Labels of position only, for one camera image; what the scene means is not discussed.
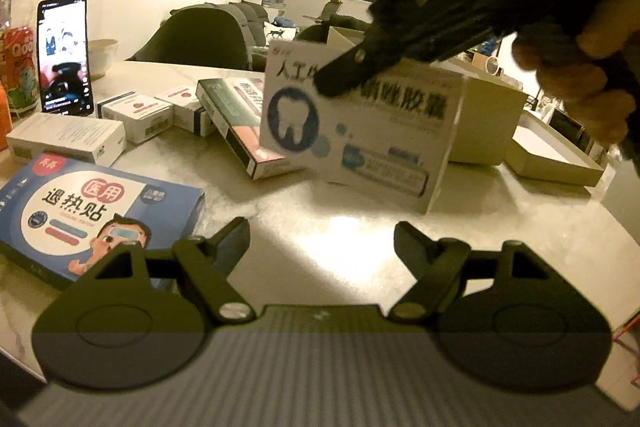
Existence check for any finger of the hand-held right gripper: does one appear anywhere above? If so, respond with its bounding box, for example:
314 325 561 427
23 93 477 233
314 23 418 98

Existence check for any white strawberry print medicine box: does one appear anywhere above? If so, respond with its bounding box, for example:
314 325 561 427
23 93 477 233
96 90 174 144
154 85 217 136

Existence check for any round white fan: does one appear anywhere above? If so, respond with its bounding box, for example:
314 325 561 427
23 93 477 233
481 56 505 82

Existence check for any person's right hand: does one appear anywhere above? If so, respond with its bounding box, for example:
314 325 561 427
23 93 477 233
512 0 640 145

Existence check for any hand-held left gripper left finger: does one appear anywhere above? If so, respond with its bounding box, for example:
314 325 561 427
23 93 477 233
75 217 256 325

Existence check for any blue cartoon boy medicine box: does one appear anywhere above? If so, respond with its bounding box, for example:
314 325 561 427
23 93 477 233
0 151 207 290

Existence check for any white bowl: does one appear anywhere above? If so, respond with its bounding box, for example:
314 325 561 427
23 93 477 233
89 38 119 81

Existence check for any black smartphone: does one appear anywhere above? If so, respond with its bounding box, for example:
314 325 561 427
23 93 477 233
37 0 96 116

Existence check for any white tooth print medicine box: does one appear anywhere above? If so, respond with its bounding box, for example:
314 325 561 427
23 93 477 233
259 38 465 215

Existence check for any deer print cushion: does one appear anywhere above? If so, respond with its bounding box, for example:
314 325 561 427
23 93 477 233
262 19 298 42

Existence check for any black microwave oven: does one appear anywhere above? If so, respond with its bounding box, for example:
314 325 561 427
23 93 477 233
549 109 603 152

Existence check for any light office chair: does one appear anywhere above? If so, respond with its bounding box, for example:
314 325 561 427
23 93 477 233
304 0 347 26

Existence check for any beige storage box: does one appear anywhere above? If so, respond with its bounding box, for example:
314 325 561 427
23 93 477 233
294 23 527 166

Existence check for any marble desktop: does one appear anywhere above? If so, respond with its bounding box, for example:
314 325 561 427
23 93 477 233
0 59 640 413

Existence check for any long plain white medicine box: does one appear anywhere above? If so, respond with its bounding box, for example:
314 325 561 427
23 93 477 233
6 113 127 168

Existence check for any orange drink bottle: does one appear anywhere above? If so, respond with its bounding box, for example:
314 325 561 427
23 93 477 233
0 0 42 120

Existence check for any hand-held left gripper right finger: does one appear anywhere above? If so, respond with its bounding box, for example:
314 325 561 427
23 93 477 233
389 221 581 324

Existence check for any dark dining chair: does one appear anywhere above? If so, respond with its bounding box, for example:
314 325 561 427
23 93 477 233
127 7 252 72
295 19 373 44

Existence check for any green and red medicine box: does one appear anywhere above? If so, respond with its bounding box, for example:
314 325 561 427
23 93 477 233
195 77 303 181

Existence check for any grey-green sofa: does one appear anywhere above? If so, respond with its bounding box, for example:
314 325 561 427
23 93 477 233
170 1 301 58

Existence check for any beige box lid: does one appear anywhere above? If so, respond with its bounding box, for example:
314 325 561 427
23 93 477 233
504 123 619 188

